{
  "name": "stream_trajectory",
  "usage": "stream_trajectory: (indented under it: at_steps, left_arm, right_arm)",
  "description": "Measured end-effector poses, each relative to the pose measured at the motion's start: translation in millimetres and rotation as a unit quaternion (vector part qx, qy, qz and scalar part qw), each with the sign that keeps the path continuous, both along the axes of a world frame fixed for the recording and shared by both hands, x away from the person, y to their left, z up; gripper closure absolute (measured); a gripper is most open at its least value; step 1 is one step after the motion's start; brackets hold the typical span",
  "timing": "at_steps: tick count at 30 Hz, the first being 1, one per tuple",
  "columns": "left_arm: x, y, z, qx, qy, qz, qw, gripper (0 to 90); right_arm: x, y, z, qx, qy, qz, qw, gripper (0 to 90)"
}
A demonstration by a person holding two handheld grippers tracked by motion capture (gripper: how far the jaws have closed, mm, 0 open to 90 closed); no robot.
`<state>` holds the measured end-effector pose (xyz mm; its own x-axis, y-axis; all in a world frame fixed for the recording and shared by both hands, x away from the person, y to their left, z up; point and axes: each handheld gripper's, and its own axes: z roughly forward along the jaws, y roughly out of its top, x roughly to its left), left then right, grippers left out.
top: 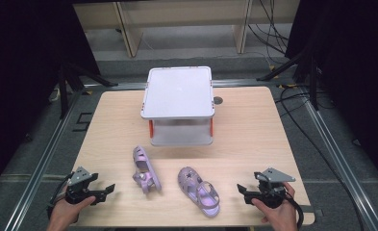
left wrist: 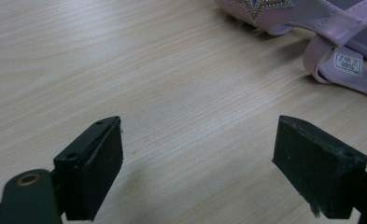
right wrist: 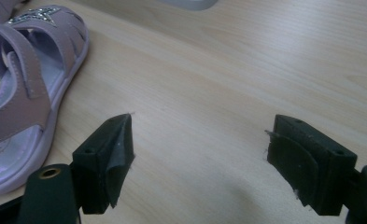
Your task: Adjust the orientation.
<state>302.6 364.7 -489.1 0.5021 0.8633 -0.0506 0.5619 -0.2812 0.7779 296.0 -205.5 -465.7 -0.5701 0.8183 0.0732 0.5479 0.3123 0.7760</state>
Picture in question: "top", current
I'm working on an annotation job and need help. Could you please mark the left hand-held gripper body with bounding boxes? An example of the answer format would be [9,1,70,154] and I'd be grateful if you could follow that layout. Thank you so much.
[64,166,108,206]

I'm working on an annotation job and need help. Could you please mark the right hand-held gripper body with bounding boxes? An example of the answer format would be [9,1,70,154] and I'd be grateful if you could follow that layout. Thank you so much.
[244,167,296,210]

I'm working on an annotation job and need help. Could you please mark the purple sandal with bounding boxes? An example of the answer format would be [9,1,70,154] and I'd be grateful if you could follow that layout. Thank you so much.
[177,166,221,218]
[132,145,163,195]

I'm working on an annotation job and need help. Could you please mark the white two-tier shoe rack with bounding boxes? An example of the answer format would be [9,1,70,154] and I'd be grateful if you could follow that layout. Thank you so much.
[139,65,216,147]

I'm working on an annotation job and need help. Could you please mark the person's right hand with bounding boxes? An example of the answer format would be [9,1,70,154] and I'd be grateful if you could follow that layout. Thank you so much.
[251,181,298,231]

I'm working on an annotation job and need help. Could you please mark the person's left hand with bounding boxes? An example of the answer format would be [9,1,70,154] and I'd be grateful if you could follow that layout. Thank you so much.
[46,195,96,231]

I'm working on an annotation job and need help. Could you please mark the black tripod stand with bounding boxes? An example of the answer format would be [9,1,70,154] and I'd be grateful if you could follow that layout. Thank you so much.
[57,59,119,120]
[256,44,321,112]

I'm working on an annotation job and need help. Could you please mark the black curtain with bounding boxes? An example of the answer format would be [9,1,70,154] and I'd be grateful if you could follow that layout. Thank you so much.
[285,0,378,193]
[0,0,102,200]

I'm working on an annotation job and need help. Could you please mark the light wooden shelf unit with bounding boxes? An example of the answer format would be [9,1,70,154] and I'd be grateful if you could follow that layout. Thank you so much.
[72,0,302,59]

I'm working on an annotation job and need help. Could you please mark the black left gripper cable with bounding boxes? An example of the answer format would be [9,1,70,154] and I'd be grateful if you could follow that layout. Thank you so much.
[47,171,75,223]

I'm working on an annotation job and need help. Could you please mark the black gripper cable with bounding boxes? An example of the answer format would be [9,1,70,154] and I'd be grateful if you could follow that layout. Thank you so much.
[284,191,305,231]
[47,171,75,223]

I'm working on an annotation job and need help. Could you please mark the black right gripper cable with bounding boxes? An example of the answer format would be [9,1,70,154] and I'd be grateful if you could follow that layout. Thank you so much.
[284,191,305,231]

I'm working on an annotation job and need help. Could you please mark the metal floor rail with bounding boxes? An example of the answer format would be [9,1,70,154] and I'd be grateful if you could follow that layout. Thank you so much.
[82,78,306,92]
[3,90,86,231]
[301,95,378,231]

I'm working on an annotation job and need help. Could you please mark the black floor cable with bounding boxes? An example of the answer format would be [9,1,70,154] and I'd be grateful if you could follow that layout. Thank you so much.
[274,86,369,231]

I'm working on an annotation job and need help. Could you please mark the bundle of black hanging cables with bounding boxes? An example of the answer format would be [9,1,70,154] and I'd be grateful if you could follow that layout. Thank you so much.
[246,0,290,65]

